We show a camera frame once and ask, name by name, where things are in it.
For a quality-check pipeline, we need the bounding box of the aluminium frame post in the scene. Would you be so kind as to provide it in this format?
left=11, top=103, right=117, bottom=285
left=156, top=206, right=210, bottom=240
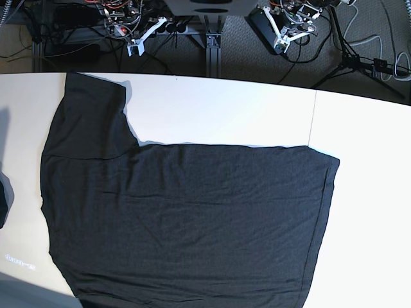
left=190, top=15, right=227, bottom=78

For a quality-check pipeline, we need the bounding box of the black power brick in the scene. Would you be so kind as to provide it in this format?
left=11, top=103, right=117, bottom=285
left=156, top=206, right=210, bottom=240
left=245, top=8, right=278, bottom=55

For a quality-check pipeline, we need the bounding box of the black box on floor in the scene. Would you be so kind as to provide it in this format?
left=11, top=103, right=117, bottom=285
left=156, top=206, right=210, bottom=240
left=45, top=44, right=101, bottom=63

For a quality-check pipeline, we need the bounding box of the black T-shirt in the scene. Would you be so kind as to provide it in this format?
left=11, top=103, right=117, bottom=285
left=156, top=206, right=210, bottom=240
left=40, top=73, right=340, bottom=307

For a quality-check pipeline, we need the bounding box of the dark object at left edge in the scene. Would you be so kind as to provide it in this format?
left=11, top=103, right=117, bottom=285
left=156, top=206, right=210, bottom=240
left=0, top=182, right=8, bottom=228

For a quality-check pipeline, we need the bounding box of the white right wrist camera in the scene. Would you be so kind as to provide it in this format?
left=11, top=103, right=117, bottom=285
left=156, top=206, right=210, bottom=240
left=127, top=17, right=168, bottom=56

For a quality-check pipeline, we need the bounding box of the grey power strip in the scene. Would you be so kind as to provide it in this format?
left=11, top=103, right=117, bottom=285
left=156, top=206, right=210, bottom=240
left=106, top=22, right=188, bottom=39

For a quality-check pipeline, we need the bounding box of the black tripod stand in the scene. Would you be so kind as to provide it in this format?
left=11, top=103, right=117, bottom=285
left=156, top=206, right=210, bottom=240
left=311, top=6, right=405, bottom=99

